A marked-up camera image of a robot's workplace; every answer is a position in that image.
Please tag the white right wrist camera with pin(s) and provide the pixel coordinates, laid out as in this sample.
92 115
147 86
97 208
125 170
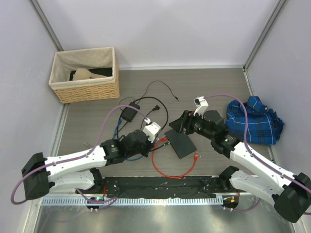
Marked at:
201 105

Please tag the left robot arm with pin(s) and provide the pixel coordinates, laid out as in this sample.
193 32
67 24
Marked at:
79 170

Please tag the blue plaid cloth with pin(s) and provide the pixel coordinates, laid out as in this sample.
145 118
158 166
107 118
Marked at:
264 126

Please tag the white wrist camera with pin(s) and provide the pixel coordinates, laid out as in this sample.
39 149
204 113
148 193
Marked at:
201 105
151 129

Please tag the beige item in basket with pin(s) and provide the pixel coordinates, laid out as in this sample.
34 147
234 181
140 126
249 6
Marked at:
94 73

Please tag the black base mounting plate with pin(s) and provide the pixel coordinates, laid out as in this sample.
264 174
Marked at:
189 187

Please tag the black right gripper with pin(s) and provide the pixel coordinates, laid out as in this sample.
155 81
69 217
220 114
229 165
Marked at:
179 124

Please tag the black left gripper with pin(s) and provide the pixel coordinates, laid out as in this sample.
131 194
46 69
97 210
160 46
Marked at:
150 146

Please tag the black network switch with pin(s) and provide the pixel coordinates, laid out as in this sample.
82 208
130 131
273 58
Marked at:
181 143

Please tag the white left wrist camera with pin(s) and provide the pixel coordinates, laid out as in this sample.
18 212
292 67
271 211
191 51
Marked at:
151 129

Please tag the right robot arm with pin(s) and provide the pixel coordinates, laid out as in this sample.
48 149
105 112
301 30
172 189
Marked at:
289 194

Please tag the wicker basket with liner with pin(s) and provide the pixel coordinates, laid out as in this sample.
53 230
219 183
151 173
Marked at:
84 90

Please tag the slotted cable duct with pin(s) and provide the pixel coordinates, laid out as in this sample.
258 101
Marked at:
79 201

